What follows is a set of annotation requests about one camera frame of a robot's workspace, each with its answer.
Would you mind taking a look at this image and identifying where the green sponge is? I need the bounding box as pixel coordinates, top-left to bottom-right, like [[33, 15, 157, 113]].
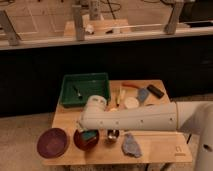
[[82, 131, 96, 141]]

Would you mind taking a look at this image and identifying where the red bowl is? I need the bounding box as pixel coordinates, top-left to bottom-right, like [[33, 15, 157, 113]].
[[73, 130, 99, 151]]

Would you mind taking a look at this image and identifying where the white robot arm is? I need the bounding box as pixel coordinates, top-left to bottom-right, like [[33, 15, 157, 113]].
[[78, 95, 213, 171]]

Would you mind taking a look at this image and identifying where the blue grey sponge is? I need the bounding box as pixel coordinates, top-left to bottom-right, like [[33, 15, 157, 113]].
[[137, 88, 149, 102]]

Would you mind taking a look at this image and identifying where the white round container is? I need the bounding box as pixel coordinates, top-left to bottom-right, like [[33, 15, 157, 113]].
[[124, 97, 139, 109]]

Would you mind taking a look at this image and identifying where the green plastic tray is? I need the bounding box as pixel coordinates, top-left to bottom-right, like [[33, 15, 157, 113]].
[[59, 73, 111, 108]]

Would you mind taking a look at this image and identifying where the metal cup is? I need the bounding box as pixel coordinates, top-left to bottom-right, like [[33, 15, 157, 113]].
[[107, 130, 120, 142]]

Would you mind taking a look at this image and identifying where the black rectangular block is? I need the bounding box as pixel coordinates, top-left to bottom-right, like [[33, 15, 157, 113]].
[[147, 84, 164, 98]]

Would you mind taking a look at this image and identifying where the white object on shelf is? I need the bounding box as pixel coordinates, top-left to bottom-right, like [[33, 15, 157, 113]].
[[85, 24, 94, 35]]

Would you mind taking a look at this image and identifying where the wooden table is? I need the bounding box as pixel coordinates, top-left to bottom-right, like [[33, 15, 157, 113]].
[[43, 79, 193, 166]]

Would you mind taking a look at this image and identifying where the blue grey cloth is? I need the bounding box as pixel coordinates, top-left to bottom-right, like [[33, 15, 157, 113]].
[[122, 133, 142, 158]]

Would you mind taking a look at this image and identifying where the dark red plate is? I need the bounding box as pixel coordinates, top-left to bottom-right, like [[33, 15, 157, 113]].
[[37, 128, 69, 159]]

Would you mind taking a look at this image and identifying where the yellow handled utensil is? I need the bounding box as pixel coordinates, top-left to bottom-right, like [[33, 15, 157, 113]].
[[116, 86, 126, 107]]

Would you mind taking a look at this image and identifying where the grey post middle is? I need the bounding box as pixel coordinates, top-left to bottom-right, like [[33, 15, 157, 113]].
[[72, 5, 85, 41]]

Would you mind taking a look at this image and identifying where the grey post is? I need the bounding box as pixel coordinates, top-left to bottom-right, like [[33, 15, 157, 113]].
[[0, 10, 20, 46], [72, 5, 85, 41], [164, 0, 184, 35]]

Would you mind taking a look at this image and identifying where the grey post right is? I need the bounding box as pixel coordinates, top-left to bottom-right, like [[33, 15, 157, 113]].
[[164, 0, 184, 35]]

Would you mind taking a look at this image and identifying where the grey post left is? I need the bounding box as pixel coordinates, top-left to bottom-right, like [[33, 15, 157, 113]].
[[0, 10, 20, 46]]

